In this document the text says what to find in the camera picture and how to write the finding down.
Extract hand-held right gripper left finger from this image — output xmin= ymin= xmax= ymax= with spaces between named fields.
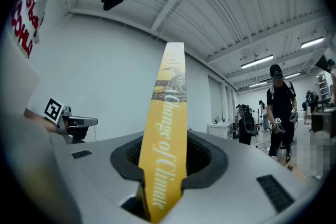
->
xmin=49 ymin=131 xmax=152 ymax=224

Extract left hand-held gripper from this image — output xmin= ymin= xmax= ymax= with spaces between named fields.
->
xmin=43 ymin=98 xmax=99 ymax=145

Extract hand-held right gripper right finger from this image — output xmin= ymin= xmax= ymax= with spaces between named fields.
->
xmin=164 ymin=129 xmax=313 ymax=224

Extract yellow book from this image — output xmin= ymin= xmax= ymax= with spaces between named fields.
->
xmin=138 ymin=42 xmax=188 ymax=224

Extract person's left forearm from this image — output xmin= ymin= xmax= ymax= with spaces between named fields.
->
xmin=23 ymin=108 xmax=57 ymax=134

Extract steel kettle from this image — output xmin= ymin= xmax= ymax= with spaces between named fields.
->
xmin=275 ymin=146 xmax=292 ymax=166

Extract white sink cabinet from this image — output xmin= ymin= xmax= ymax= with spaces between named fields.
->
xmin=207 ymin=122 xmax=234 ymax=140

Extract dark table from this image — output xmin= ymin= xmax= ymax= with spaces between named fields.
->
xmin=311 ymin=102 xmax=336 ymax=140

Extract white shelf unit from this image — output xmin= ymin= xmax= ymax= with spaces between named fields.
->
xmin=316 ymin=72 xmax=330 ymax=100

